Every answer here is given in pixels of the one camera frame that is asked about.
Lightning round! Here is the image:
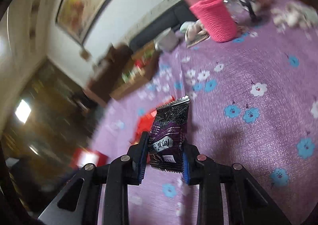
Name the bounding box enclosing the purple floral tablecloth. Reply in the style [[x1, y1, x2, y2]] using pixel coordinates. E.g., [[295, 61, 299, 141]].
[[87, 0, 318, 225]]

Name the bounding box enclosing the brown armchair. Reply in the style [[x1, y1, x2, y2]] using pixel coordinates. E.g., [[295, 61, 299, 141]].
[[83, 43, 133, 107]]

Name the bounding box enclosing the red gift box lid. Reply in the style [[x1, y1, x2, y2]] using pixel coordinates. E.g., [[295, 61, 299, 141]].
[[70, 148, 108, 169]]

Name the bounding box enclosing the brown cardboard snack box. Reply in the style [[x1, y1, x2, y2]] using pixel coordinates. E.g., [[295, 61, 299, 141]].
[[110, 41, 160, 101]]

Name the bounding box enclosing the pink knitted sleeve bottle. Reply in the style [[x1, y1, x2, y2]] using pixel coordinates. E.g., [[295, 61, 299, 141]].
[[185, 0, 237, 43]]

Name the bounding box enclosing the white plush toy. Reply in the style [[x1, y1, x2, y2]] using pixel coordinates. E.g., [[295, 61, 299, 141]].
[[270, 3, 317, 30]]

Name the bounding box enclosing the clear glass jar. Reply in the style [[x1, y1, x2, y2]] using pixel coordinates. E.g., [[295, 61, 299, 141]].
[[223, 0, 244, 16]]

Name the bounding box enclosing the black leather sofa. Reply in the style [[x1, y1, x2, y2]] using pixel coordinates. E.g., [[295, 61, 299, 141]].
[[129, 0, 197, 52]]

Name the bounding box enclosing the dark wooden cabinet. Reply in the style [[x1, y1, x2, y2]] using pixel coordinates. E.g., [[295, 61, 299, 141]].
[[0, 60, 105, 191]]

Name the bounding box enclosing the grey white ceramic mug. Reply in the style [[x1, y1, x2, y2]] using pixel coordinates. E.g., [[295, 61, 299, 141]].
[[154, 27, 179, 52]]

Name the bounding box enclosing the large red biscuit packet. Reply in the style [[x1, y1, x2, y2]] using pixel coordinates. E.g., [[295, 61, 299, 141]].
[[129, 95, 175, 145]]

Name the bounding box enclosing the black purple snack packet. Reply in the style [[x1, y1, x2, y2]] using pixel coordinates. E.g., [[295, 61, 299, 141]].
[[148, 95, 190, 173]]

